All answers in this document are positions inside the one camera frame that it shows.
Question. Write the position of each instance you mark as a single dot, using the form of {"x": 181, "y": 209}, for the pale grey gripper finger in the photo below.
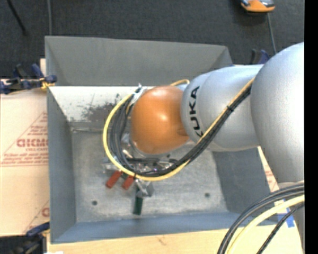
{"x": 149, "y": 190}
{"x": 139, "y": 188}

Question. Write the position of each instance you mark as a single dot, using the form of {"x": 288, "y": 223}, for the red-brown flat block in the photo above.
{"x": 127, "y": 182}
{"x": 113, "y": 179}

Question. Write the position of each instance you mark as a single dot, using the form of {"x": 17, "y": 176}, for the dark green flat block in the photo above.
{"x": 138, "y": 205}

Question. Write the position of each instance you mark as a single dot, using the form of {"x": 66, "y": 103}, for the grey metal bin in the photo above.
{"x": 100, "y": 62}

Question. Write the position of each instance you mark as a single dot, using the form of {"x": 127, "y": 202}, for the brown cardboard board, red print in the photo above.
{"x": 21, "y": 120}

